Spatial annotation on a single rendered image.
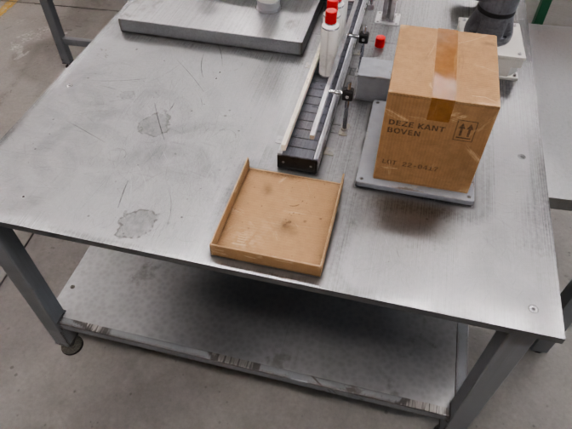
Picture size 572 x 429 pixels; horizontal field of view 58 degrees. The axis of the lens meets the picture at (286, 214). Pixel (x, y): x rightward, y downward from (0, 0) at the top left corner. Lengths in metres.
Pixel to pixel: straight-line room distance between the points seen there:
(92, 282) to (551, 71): 1.74
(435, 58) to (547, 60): 0.75
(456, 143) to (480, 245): 0.25
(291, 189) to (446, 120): 0.42
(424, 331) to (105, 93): 1.30
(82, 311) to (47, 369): 0.30
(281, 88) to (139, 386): 1.16
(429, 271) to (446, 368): 0.64
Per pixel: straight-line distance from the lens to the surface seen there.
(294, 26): 1.90
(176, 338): 1.81
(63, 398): 2.08
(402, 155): 1.30
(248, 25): 1.90
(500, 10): 1.79
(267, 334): 1.79
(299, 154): 1.36
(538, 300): 1.26
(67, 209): 1.40
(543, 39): 2.13
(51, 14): 3.37
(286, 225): 1.26
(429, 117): 1.22
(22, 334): 2.27
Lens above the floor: 1.80
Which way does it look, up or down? 49 degrees down
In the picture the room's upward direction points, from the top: straight up
